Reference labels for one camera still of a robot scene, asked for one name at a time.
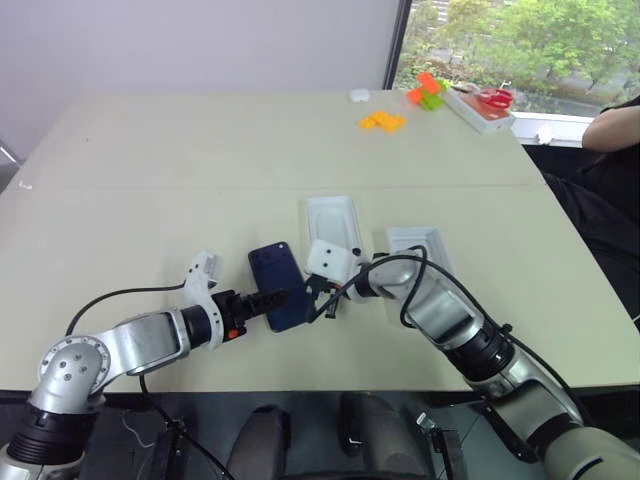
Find white phone box base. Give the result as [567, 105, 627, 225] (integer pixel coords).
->
[304, 195, 370, 262]

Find red scissors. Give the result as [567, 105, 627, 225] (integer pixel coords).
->
[469, 86, 516, 110]

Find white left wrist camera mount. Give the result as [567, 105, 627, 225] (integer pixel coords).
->
[181, 249, 225, 351]

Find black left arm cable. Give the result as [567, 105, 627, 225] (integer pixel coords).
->
[64, 281, 189, 337]

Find white object on windowsill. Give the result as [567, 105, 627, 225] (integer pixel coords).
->
[533, 123, 585, 148]

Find dark blue phone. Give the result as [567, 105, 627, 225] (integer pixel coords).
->
[247, 240, 313, 334]

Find dark rounded shape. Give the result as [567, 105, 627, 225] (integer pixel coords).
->
[339, 391, 429, 480]
[233, 403, 292, 480]

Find black window frame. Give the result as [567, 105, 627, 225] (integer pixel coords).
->
[382, 0, 415, 92]

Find white phone box lid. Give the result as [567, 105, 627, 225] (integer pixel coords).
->
[384, 226, 457, 282]

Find orange toy block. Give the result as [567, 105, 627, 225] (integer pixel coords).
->
[406, 71, 445, 106]

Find flat white and red box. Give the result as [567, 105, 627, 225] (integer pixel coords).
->
[443, 84, 517, 136]

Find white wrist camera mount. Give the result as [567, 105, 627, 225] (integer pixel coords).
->
[305, 239, 365, 286]
[181, 249, 225, 351]

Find black cable under table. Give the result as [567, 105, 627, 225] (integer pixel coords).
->
[137, 373, 237, 480]

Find green toy block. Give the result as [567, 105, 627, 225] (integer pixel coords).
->
[421, 78, 453, 112]

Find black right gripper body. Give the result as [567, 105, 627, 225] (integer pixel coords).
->
[305, 272, 352, 302]

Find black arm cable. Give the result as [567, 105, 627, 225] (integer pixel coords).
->
[64, 281, 189, 337]
[310, 246, 587, 426]

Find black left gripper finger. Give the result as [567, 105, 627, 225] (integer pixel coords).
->
[245, 299, 287, 320]
[244, 288, 290, 306]

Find black bracket under table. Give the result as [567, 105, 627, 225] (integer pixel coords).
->
[415, 410, 467, 480]

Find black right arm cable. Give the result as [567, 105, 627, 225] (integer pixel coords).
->
[310, 246, 587, 426]

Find person in black clothes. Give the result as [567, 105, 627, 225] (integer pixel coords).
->
[524, 92, 640, 324]

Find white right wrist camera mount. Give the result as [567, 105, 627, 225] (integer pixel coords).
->
[305, 239, 365, 286]

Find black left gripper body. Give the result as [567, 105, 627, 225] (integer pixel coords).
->
[215, 289, 250, 343]

